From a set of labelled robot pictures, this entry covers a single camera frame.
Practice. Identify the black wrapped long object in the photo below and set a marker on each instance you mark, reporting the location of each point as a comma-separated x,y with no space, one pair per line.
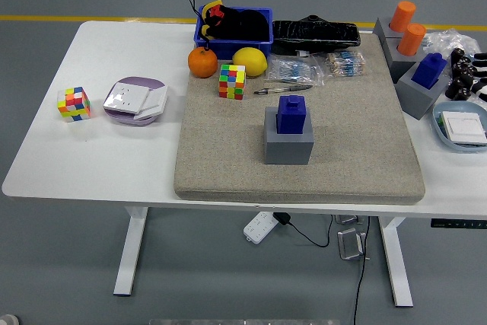
316,34

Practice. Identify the purple plate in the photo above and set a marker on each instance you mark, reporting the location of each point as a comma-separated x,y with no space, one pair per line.
131,122

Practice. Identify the clear plastic bag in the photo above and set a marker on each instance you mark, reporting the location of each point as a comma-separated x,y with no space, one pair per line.
443,41

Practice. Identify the bag of blue resistors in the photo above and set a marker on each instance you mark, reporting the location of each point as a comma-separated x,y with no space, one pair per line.
293,70

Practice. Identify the large white socket panel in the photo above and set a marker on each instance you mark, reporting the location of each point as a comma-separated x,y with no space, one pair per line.
125,98

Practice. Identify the grey cylinder holder block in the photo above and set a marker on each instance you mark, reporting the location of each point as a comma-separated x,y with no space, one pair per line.
381,30
403,64

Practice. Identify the bag of tan resistors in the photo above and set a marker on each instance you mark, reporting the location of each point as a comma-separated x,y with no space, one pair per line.
346,63

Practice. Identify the light blue plate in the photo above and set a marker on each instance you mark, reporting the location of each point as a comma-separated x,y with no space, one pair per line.
443,138

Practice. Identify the black silver pen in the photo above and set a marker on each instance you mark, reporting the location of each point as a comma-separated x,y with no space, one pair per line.
283,89

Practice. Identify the orange fruit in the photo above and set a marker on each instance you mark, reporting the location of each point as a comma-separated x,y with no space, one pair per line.
202,62

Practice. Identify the black table control panel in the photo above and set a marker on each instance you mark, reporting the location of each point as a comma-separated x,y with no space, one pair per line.
456,223

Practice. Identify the white table leg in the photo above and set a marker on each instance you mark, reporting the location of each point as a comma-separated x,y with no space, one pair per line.
395,260
131,252

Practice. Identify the grey-brown mat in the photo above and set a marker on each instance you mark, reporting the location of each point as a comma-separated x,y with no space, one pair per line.
228,157

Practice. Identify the four-by-four colourful puzzle cube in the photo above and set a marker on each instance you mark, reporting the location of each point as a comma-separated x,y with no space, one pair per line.
232,82

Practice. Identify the large metal bracket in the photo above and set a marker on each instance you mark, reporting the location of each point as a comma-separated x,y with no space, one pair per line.
351,245

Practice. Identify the white power strip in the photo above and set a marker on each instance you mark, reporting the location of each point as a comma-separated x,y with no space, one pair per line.
259,227

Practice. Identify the orange cylinder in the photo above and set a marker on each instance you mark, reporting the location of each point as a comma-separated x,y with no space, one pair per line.
403,16
411,39

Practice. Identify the grey square seal holder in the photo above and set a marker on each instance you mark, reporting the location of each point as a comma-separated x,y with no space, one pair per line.
412,98
287,151

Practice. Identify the blue seal with square knob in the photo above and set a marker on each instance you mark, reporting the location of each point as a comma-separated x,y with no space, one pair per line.
430,70
291,116

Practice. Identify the three-by-three colourful puzzle cube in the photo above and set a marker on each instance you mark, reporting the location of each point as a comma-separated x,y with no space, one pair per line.
74,105

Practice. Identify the small white switch panel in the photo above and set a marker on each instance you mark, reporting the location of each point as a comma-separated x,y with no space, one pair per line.
156,98

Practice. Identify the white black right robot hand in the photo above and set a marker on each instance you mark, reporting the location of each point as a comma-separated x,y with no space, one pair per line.
482,89

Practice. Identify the grey round floor object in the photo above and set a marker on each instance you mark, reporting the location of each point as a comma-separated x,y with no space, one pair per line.
7,320

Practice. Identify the small metal bracket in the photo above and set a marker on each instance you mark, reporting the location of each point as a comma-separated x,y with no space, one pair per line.
346,219

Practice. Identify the yellow lemon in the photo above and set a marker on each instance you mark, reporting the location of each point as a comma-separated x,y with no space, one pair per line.
250,61

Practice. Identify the blue plastic bin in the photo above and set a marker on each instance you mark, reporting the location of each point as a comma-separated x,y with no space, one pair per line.
228,49

